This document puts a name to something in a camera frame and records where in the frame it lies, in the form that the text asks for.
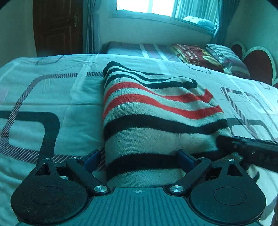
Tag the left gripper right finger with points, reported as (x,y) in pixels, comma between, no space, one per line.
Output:
(195,169)

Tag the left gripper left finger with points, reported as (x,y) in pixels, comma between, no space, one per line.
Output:
(81,170)

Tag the striped knit sweater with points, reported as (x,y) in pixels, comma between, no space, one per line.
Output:
(149,116)

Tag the patterned white bed sheet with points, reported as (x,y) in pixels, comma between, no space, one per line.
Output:
(52,107)

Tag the red heart-shaped headboard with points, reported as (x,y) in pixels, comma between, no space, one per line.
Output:
(259,61)

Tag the striped grey pillow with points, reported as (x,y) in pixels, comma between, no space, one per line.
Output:
(230,62)

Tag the dark red patterned pillow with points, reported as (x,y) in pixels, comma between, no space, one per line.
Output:
(196,56)

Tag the left teal curtain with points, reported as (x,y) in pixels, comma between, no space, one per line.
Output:
(91,28)

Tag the teal curtain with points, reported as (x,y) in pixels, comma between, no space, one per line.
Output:
(225,12)
(91,28)

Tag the dark wooden door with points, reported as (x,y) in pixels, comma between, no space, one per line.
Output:
(58,27)

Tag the folded blanket on sill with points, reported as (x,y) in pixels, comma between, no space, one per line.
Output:
(199,21)

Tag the right teal curtain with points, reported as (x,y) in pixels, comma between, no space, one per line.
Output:
(225,12)

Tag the bright window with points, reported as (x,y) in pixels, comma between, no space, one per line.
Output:
(168,11)

